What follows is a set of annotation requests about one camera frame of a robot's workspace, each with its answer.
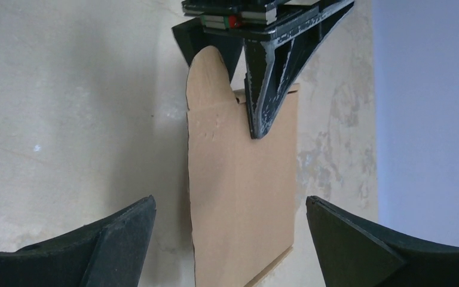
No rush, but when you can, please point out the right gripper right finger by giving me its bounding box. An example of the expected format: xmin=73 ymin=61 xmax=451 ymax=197
xmin=306 ymin=196 xmax=459 ymax=286

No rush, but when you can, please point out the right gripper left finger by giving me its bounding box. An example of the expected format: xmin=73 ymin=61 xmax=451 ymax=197
xmin=0 ymin=196 xmax=157 ymax=286

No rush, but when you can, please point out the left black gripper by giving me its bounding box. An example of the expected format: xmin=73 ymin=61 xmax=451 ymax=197
xmin=172 ymin=1 xmax=354 ymax=139

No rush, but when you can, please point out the brown cardboard box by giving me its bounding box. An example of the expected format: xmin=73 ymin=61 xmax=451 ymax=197
xmin=186 ymin=46 xmax=299 ymax=286

